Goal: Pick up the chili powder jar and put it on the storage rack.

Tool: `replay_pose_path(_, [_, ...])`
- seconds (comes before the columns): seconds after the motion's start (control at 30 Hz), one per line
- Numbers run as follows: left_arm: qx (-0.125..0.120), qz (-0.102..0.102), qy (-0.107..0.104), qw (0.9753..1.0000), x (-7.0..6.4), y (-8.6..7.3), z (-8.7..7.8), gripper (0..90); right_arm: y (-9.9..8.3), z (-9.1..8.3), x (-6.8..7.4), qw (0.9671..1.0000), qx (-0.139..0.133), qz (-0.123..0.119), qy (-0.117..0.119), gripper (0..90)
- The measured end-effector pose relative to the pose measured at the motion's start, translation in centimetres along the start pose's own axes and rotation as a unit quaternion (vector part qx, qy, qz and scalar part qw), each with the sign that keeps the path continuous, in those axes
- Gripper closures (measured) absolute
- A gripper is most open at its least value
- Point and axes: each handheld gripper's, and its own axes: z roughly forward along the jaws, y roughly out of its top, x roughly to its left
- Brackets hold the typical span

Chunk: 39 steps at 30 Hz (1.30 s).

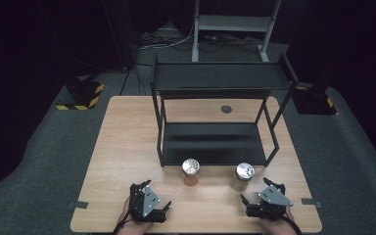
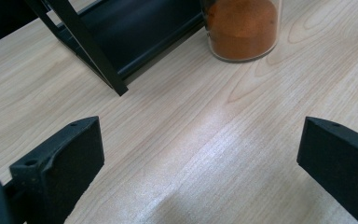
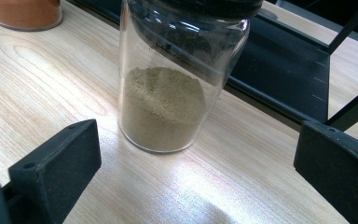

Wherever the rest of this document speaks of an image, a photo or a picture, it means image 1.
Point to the black yellow striped base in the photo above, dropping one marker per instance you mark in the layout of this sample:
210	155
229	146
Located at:
313	101
83	94

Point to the person's right hand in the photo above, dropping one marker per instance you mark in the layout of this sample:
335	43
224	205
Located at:
275	225

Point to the tin can with brown label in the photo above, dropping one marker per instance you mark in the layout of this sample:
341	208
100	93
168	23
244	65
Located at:
190	171

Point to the person's left hand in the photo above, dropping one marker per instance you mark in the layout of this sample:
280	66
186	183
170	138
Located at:
133	226

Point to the black metal two-tier rack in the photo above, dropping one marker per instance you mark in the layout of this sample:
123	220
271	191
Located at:
213	143

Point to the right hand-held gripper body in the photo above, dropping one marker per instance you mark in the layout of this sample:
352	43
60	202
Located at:
271	202

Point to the dark round table cap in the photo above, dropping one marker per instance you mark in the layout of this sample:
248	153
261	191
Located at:
226	109

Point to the grey metal stand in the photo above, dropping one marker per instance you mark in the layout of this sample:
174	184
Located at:
231	24

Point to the grey tape piece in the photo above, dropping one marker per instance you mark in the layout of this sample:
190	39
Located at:
78	204
311	202

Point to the silver tin can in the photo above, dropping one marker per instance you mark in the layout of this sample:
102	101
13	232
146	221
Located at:
243	176

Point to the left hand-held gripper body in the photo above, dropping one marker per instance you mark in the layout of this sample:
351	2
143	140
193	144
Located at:
143	204

